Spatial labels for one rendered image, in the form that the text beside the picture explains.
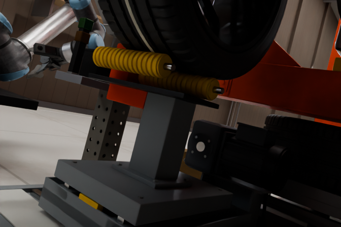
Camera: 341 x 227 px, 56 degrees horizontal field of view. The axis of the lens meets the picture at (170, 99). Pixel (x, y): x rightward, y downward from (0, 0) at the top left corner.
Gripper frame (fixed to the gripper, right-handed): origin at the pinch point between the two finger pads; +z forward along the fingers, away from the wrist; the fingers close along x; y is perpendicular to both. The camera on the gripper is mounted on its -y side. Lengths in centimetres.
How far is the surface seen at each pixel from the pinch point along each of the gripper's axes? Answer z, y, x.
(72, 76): -33.9, -17.9, -24.6
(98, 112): -32.3, 4.1, -31.3
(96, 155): -29, 6, -48
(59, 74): -26.9, -15.1, -20.5
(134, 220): -63, -48, -78
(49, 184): -38, -38, -65
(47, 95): 150, 233, 111
